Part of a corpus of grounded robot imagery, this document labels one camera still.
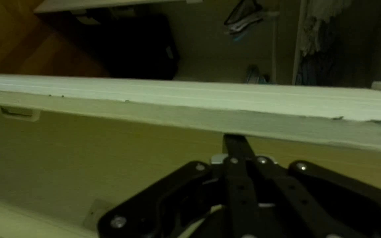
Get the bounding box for white door pull handle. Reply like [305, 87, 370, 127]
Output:
[0, 106, 42, 123]

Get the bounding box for black suitcase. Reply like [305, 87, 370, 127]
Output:
[75, 11, 181, 82]

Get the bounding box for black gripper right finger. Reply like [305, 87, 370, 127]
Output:
[238, 134, 381, 238]

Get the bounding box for bunch of clothes hangers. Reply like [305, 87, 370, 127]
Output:
[222, 0, 272, 37]

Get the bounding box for white closet door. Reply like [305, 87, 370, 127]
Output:
[0, 73, 381, 238]

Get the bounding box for hanging clothes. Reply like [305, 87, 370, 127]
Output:
[295, 0, 355, 86]

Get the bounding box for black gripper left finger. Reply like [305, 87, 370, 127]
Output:
[96, 132, 240, 238]

